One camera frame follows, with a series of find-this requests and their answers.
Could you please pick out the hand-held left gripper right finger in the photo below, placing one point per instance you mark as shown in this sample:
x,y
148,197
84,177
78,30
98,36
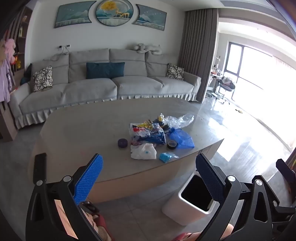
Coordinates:
x,y
209,178

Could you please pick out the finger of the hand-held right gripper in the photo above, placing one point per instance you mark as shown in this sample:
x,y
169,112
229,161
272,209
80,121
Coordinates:
x,y
285,172
286,215

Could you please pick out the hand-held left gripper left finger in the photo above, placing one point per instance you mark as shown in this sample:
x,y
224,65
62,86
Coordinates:
x,y
89,178

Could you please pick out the blue mesh bag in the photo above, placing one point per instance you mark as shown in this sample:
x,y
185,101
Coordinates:
x,y
182,140

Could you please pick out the white trash bin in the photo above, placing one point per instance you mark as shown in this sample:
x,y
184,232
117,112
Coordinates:
x,y
175,213

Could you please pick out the purple round tin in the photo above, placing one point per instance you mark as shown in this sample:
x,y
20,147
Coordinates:
x,y
122,143

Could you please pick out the small blue packet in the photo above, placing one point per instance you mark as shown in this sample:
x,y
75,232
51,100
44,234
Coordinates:
x,y
165,157

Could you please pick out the roll of tape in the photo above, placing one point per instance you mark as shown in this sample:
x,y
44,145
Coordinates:
x,y
172,144

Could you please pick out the white plastic bag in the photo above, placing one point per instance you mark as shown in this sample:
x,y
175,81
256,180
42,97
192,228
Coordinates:
x,y
143,151

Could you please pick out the clear plastic bag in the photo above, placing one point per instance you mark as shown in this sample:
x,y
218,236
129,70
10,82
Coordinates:
x,y
182,120

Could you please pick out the clear bag of colourful scraps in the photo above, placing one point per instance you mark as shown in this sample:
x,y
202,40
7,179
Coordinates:
x,y
148,134

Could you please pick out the blue yellow toy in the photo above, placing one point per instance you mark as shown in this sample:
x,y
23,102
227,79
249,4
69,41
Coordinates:
x,y
160,118

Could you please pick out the oval coffee table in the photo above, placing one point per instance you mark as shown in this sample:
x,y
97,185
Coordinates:
x,y
138,176

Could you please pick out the dark upright bar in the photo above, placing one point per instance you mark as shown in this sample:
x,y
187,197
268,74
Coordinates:
x,y
40,166

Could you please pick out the person's right leg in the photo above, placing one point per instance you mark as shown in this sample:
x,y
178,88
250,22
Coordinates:
x,y
194,236

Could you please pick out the yellow slippers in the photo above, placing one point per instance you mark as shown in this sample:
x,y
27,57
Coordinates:
x,y
239,111

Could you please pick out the grey fabric sofa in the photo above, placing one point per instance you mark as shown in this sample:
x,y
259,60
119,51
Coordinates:
x,y
92,89

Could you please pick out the chair with clothes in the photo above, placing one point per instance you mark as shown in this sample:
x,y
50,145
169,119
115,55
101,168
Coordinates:
x,y
227,84

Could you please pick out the wooden cabinet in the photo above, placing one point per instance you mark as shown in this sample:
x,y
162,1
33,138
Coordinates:
x,y
8,122

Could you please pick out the white rack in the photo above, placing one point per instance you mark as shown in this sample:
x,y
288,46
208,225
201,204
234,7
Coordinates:
x,y
214,78

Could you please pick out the teal cushion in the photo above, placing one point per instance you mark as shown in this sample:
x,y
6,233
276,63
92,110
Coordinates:
x,y
105,70

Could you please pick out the floral cushion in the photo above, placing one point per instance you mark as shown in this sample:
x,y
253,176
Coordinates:
x,y
42,78
175,71

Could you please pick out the glass balcony door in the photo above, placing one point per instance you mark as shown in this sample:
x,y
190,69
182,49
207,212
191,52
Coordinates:
x,y
233,69

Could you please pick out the dark teal clothes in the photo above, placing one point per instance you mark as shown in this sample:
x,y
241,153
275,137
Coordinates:
x,y
26,75

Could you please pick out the grey curtain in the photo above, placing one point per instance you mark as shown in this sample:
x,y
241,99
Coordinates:
x,y
196,53

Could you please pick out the purple hanging garment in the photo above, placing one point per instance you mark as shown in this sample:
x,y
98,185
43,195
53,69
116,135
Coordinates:
x,y
5,78

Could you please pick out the yellow toy figure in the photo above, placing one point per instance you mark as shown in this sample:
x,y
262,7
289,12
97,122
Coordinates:
x,y
17,63

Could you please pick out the grey plush toy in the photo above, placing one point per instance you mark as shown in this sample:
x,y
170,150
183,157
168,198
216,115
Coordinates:
x,y
148,49

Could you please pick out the pink hanging garment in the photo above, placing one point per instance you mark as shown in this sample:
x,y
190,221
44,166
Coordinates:
x,y
10,48

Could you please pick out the wall socket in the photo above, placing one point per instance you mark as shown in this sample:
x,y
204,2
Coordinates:
x,y
64,46

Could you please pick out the wooden wall shelf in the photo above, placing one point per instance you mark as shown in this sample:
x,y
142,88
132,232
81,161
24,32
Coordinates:
x,y
23,34

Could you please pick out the curved teal wall painting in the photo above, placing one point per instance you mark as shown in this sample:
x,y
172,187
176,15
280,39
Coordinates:
x,y
150,17
74,15

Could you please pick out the round deer wall painting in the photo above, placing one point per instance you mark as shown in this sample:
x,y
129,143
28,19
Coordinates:
x,y
114,11

